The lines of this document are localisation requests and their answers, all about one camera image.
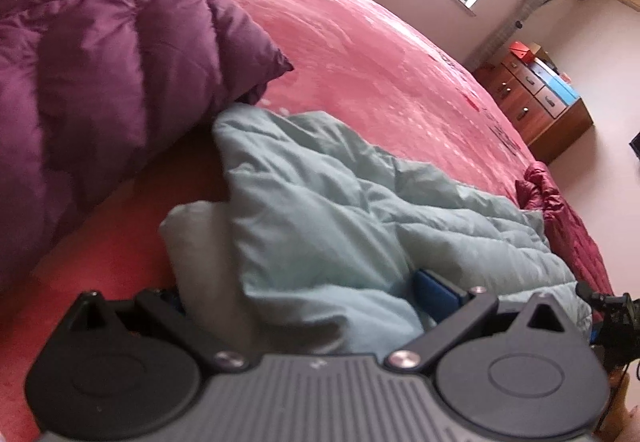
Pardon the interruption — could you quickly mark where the blue box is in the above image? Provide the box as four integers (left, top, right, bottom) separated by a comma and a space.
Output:
542, 72, 581, 105

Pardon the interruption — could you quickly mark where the maroon down jacket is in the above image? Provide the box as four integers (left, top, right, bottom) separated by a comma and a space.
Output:
515, 161, 617, 295

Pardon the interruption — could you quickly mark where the brown wooden cabinet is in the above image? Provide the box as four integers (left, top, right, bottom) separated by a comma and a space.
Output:
472, 52, 595, 165

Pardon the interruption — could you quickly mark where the pink plush blanket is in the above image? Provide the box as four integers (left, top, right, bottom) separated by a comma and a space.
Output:
0, 0, 556, 442

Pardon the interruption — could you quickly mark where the purple down jacket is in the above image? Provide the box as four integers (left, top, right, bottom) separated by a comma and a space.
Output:
0, 0, 295, 295

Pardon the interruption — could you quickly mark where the light green down jacket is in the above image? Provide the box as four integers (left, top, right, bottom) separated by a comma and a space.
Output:
159, 104, 593, 355

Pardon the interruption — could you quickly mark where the red box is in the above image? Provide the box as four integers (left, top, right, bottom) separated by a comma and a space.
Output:
509, 40, 535, 63

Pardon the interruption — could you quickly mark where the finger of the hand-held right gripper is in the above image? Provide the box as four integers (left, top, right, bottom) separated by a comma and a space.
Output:
575, 282, 608, 310

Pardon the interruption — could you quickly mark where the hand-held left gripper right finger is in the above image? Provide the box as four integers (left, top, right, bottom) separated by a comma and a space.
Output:
386, 268, 568, 375

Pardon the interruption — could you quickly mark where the person's right forearm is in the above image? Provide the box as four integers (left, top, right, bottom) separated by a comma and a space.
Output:
597, 369, 640, 442

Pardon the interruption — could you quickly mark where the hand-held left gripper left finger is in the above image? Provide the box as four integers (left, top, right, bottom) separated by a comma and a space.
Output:
67, 288, 247, 369

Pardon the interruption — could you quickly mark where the white box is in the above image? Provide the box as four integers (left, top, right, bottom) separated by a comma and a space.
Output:
530, 56, 557, 83

